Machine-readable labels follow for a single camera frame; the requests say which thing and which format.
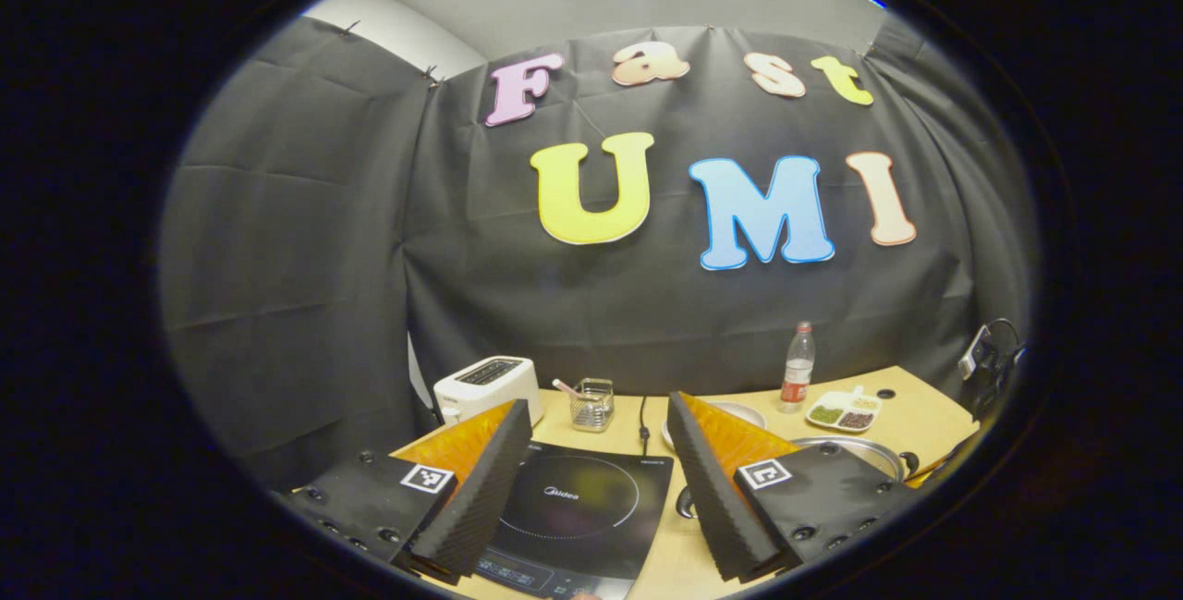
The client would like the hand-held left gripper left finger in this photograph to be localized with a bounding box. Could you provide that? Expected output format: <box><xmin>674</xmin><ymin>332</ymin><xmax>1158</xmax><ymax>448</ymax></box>
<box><xmin>277</xmin><ymin>398</ymin><xmax>535</xmax><ymax>584</ymax></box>

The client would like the clear plastic water bottle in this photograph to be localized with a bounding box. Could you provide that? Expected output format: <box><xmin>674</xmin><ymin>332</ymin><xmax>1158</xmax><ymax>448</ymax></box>
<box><xmin>779</xmin><ymin>321</ymin><xmax>817</xmax><ymax>414</ymax></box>

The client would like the wire mesh holder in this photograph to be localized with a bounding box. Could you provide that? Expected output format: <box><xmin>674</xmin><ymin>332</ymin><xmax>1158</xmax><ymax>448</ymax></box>
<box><xmin>570</xmin><ymin>378</ymin><xmax>616</xmax><ymax>433</ymax></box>

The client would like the white divided bean dish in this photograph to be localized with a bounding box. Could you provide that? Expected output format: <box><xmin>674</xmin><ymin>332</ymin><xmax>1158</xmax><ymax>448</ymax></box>
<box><xmin>806</xmin><ymin>387</ymin><xmax>884</xmax><ymax>435</ymax></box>

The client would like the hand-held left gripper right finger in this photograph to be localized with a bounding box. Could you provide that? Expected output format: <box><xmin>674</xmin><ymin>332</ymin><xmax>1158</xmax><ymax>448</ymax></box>
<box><xmin>667</xmin><ymin>390</ymin><xmax>925</xmax><ymax>582</ymax></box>

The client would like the white toaster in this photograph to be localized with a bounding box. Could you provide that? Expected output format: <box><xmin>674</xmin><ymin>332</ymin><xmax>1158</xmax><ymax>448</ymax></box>
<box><xmin>433</xmin><ymin>356</ymin><xmax>544</xmax><ymax>427</ymax></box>

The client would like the steel pot with black handle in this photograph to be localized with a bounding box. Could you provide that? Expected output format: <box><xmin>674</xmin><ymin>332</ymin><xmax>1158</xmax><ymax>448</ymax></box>
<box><xmin>677</xmin><ymin>436</ymin><xmax>921</xmax><ymax>522</ymax></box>

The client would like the white oval plate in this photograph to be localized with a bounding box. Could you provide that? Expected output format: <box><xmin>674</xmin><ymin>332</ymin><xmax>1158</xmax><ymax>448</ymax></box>
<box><xmin>662</xmin><ymin>401</ymin><xmax>766</xmax><ymax>448</ymax></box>

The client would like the black induction cooktop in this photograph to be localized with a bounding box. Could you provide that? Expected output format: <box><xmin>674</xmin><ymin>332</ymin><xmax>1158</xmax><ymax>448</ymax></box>
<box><xmin>476</xmin><ymin>441</ymin><xmax>676</xmax><ymax>600</ymax></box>

